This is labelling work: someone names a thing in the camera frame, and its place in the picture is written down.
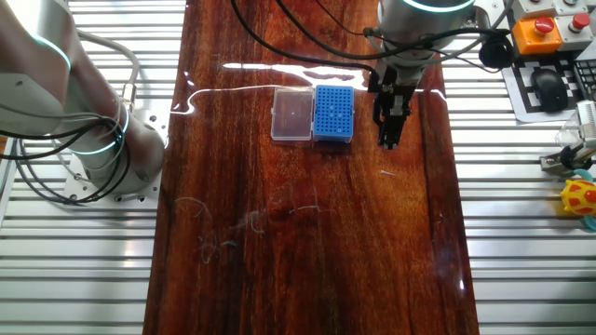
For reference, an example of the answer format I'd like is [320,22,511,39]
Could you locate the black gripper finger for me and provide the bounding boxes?
[379,109,405,151]
[373,100,390,141]

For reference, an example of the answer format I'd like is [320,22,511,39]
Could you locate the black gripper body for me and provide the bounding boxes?
[367,60,420,113]

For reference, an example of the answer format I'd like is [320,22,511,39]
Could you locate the blue pipette tip rack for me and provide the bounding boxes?
[312,84,356,144]

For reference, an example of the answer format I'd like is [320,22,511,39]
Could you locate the clear plastic box lid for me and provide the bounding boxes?
[270,86,316,142]

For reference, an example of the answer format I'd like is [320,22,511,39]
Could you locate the checkered calibration board sheet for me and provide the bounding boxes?
[501,48,596,125]

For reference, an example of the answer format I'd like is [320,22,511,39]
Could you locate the orange emergency stop box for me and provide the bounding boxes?
[511,16,563,56]

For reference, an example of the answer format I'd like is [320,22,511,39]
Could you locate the glossy wood-grain table mat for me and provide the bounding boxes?
[142,0,481,335]

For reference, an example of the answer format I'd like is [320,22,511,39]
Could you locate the black computer mouse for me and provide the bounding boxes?
[530,67,570,113]

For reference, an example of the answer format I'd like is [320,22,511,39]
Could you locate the grey box with dark button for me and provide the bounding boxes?
[510,0,560,20]
[553,0,589,16]

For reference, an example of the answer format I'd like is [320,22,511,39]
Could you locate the grey box with red button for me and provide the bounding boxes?
[554,12,596,51]

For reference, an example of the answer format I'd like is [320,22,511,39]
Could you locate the black keyboard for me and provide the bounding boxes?
[573,50,596,101]

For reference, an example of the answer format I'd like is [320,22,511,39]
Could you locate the yellow turtle toy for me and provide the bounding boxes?
[558,167,596,233]

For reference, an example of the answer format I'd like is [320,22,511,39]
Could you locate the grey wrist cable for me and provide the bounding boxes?
[370,0,513,67]

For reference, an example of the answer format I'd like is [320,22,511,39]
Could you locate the thin black camera cable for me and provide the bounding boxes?
[277,0,513,61]

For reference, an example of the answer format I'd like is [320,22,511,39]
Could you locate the black round cable plug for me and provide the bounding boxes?
[479,35,516,70]

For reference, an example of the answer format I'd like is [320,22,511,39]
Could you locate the thick black gripper cable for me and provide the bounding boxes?
[230,0,379,78]

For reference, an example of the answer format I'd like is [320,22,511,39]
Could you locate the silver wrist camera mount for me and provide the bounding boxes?
[470,0,514,34]

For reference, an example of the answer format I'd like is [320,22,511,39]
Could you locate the silver finned camera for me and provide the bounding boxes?
[576,100,596,151]

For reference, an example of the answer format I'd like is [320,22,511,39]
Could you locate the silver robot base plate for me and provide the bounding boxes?
[62,107,169,206]

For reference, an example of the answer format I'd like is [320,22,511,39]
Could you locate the grey cable with metal connector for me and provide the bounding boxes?
[76,30,142,115]

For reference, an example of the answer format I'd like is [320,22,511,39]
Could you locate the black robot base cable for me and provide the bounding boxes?
[0,114,132,206]

